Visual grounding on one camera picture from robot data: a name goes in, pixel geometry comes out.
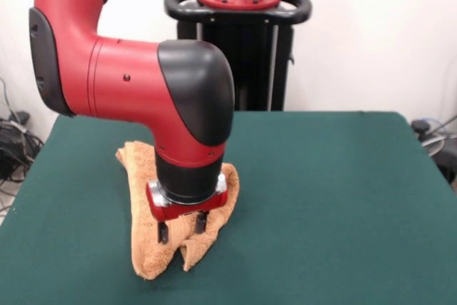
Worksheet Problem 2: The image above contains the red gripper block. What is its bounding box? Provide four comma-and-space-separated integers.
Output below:
146, 172, 229, 245

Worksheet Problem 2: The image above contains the orange terry towel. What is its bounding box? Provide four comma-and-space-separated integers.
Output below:
114, 140, 240, 280

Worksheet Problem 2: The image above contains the dark green table cloth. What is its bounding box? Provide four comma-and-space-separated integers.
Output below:
0, 110, 457, 305

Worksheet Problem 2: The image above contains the black grey stand foot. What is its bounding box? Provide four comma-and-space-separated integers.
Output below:
410, 118, 457, 185
7, 110, 32, 126

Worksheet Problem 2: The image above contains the black floor cable bundle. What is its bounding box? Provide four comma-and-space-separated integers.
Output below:
0, 76, 46, 217

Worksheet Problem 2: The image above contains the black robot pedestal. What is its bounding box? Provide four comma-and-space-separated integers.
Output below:
164, 0, 313, 112

